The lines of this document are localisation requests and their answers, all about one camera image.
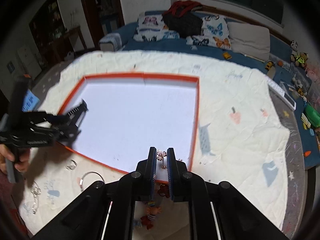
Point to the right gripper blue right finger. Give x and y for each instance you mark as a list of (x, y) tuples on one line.
[(216, 211)]

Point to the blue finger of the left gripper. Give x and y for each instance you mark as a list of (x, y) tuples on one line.
[(71, 116), (66, 133)]

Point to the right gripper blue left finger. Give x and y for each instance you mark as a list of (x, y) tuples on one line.
[(105, 211)]

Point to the silver hoop earring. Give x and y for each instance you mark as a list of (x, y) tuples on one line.
[(88, 178)]

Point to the children's picture book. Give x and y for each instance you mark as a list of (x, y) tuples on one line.
[(30, 102)]

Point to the orange shallow box tray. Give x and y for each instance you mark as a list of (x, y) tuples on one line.
[(128, 113)]

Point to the cream quilted blanket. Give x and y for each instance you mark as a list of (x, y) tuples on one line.
[(240, 138)]

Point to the butterfly print pillow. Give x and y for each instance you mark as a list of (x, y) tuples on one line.
[(214, 33), (151, 28)]

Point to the green toy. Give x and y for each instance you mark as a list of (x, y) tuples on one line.
[(312, 115)]

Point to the red and black clothes pile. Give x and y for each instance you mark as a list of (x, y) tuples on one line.
[(180, 18)]

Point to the brown teddy bear toy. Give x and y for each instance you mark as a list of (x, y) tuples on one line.
[(300, 59)]

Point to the grey beige pillow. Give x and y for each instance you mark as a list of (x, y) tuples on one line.
[(251, 40)]

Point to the panda plush toy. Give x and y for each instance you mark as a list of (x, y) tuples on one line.
[(294, 47)]

